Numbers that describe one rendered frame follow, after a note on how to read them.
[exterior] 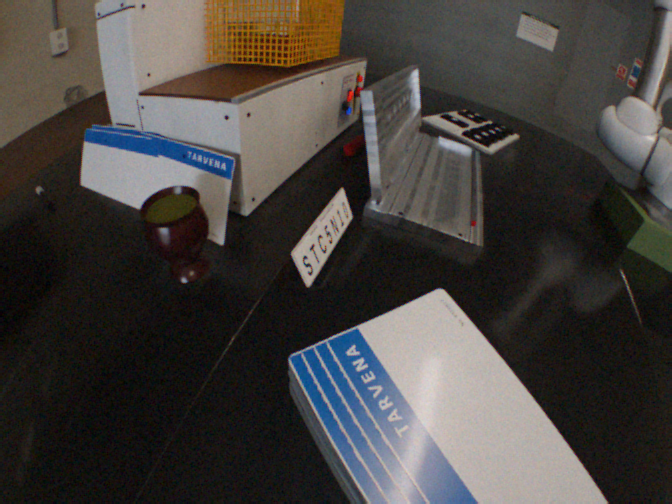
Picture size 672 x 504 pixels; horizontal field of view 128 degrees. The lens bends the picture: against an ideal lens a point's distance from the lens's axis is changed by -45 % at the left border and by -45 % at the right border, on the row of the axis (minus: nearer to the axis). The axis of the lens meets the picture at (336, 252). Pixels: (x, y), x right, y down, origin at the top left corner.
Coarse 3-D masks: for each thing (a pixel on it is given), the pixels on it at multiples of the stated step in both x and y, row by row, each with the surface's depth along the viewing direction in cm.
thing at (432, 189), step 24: (432, 144) 73; (408, 168) 60; (432, 168) 63; (456, 168) 65; (480, 168) 66; (408, 192) 54; (432, 192) 55; (456, 192) 56; (480, 192) 58; (384, 216) 49; (408, 216) 48; (432, 216) 49; (456, 216) 50; (480, 216) 51; (456, 240) 46; (480, 240) 46
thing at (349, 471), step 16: (304, 368) 22; (304, 384) 21; (304, 400) 22; (320, 400) 20; (304, 416) 25; (320, 416) 19; (320, 432) 21; (336, 432) 18; (320, 448) 23; (336, 448) 17; (352, 448) 17; (336, 464) 19; (352, 464) 17; (352, 480) 17; (368, 480) 16; (352, 496) 19; (368, 496) 15
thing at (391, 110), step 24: (408, 72) 56; (360, 96) 37; (384, 96) 45; (408, 96) 64; (384, 120) 47; (408, 120) 64; (384, 144) 44; (408, 144) 62; (384, 168) 46; (384, 192) 48
